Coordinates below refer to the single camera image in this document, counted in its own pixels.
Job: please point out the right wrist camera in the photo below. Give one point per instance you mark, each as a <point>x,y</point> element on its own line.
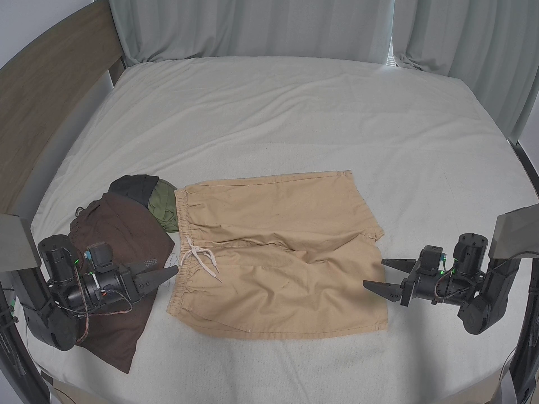
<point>431,259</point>

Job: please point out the brown garment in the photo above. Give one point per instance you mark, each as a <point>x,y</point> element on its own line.
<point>118,234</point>

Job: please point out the small white cloth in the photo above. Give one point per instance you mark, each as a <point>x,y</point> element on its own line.
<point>172,263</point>

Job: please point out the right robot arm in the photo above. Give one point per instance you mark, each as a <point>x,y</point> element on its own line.
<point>484,309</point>

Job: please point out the window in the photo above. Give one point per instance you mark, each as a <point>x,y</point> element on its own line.
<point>391,61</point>

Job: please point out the black garment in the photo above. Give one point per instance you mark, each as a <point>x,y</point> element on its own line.
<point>130,187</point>

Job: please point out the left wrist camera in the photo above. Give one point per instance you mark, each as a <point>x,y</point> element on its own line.
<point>100,256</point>

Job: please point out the pale green curtain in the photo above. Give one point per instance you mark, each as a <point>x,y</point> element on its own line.
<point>463,23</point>
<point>252,15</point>

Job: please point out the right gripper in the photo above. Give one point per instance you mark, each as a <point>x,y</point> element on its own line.
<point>425,291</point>

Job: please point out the tan shorts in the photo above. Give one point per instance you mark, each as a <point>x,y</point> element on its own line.
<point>273,259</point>

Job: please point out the green garment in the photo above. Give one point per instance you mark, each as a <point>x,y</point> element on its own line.
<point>164,208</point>

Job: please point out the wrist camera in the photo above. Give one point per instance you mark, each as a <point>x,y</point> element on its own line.
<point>431,259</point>
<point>100,256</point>

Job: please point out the bed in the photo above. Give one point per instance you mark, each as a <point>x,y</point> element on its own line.
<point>294,120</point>

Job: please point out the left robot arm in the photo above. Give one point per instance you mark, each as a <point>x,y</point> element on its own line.
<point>59,330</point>

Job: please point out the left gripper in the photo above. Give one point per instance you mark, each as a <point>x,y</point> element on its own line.
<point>111,286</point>

